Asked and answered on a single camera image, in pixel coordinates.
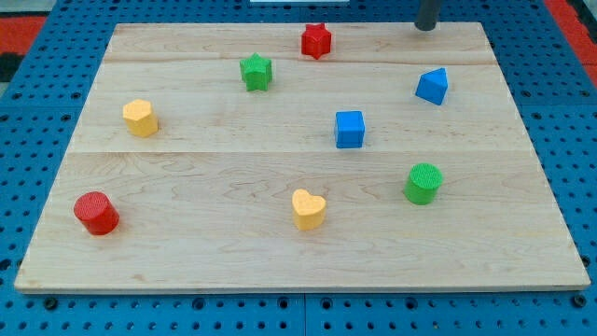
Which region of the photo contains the yellow heart block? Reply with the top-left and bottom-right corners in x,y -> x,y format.
291,189 -> 326,231

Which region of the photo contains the blue cube block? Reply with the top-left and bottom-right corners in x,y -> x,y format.
334,111 -> 366,148

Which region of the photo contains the red star block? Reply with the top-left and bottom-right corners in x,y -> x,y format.
301,23 -> 332,60

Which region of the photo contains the wooden board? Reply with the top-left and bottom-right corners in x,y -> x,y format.
15,22 -> 590,294

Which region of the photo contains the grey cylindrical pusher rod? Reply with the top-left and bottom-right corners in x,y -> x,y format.
414,0 -> 442,32

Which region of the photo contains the green star block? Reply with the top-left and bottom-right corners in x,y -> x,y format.
240,53 -> 272,91

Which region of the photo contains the green cylinder block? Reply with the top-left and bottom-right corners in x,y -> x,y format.
404,162 -> 443,205

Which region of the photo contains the yellow hexagon block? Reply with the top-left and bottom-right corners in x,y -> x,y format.
122,99 -> 159,137

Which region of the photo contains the red cylinder block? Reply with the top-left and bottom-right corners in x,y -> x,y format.
74,191 -> 119,235

